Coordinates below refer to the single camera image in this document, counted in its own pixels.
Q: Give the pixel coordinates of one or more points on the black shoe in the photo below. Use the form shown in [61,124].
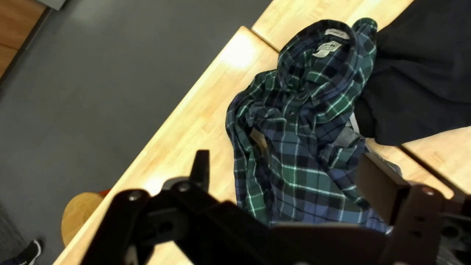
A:
[26,252]

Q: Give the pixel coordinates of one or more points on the green blue checked shirt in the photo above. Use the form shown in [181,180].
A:
[298,148]

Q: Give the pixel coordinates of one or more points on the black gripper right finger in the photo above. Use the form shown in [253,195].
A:
[416,221]

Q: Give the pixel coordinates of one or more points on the round wooden stool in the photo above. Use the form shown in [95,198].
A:
[78,215]

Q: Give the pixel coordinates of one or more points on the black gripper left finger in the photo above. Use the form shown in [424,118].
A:
[147,226]

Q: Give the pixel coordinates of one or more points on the black folded garment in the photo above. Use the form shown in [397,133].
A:
[421,79]

